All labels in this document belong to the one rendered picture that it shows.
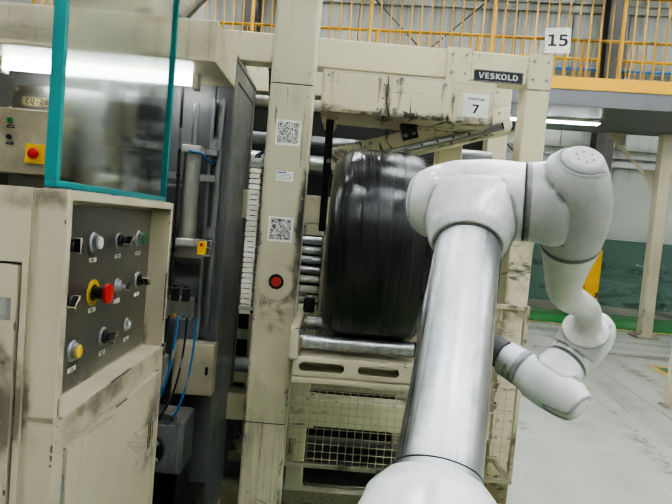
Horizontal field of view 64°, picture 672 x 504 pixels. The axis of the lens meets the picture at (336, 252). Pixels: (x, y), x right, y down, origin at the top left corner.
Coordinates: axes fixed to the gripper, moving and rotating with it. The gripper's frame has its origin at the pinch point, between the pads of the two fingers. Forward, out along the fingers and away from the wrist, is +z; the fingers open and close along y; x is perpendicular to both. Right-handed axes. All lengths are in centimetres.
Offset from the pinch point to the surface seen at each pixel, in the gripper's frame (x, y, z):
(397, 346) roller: -4.7, 16.4, 8.5
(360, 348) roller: -13.2, 17.6, 15.1
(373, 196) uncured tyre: -4.8, -25.3, 25.4
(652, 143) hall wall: 978, 243, 253
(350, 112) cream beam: 26, -30, 70
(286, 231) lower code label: -16, -6, 49
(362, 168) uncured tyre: -1.0, -29.0, 34.4
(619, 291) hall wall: 856, 482, 169
